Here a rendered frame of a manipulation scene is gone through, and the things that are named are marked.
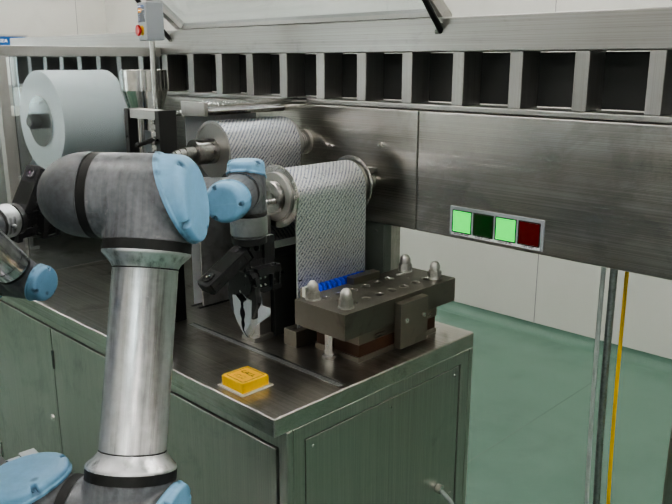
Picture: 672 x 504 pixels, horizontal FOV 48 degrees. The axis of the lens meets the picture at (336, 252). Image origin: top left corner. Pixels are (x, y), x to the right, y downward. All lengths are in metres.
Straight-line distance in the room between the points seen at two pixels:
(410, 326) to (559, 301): 2.75
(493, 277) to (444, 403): 2.81
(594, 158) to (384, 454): 0.79
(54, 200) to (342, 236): 0.96
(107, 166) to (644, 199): 1.03
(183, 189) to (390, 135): 1.04
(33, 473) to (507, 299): 3.83
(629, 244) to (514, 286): 3.00
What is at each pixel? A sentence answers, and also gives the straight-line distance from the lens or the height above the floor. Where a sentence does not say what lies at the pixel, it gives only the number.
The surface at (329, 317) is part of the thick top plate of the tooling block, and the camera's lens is 1.64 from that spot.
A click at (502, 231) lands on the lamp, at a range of 1.74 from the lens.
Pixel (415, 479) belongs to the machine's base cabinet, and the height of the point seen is 0.58.
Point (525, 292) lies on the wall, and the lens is 4.55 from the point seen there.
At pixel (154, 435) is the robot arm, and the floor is 1.10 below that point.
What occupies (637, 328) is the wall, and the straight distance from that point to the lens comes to 4.29.
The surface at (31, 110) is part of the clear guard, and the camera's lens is 2.49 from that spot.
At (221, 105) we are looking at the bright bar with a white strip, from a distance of 1.93.
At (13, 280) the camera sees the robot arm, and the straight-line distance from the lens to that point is 1.61.
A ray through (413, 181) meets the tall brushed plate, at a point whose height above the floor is 1.26.
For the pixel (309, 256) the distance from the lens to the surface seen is 1.77.
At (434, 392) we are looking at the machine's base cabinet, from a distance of 1.84.
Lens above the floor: 1.56
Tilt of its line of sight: 14 degrees down
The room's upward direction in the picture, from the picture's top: straight up
